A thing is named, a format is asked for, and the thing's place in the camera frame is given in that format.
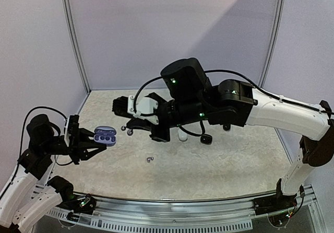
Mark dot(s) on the aluminium right corner post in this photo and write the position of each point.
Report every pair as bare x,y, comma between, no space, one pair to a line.
272,42

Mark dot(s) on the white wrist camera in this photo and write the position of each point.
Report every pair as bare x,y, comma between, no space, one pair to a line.
129,108
70,126

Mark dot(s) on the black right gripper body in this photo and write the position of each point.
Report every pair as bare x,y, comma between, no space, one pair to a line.
162,119

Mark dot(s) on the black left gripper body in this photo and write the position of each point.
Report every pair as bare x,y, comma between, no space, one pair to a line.
73,151

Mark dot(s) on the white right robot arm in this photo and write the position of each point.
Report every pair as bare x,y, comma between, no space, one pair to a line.
239,103

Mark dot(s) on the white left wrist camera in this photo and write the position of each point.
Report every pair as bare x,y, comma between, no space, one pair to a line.
70,126

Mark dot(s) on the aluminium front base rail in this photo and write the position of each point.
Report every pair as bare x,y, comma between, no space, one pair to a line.
303,217

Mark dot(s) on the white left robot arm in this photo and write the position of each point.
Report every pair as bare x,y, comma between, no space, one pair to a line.
46,141

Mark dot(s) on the white perforated cable tray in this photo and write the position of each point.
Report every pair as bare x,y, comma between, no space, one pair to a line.
59,220

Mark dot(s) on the small black case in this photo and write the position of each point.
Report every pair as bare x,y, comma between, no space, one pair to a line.
227,127

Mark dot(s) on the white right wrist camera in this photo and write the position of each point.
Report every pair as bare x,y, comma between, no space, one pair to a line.
129,108

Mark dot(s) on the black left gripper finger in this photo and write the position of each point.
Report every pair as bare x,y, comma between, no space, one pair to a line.
84,135
85,153

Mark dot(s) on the silver blue charging case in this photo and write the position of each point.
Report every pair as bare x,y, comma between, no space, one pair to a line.
105,135

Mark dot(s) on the aluminium left corner post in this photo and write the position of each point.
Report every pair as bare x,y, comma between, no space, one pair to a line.
75,45

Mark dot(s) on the silver earbud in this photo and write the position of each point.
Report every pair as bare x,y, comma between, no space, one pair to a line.
127,130
149,159

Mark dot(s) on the glossy black earbud charging case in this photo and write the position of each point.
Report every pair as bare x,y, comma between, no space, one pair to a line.
206,139

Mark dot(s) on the white oval charging case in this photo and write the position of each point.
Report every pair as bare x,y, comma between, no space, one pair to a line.
182,136

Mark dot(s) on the aluminium corner post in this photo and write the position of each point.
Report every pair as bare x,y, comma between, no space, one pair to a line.
75,45
272,42

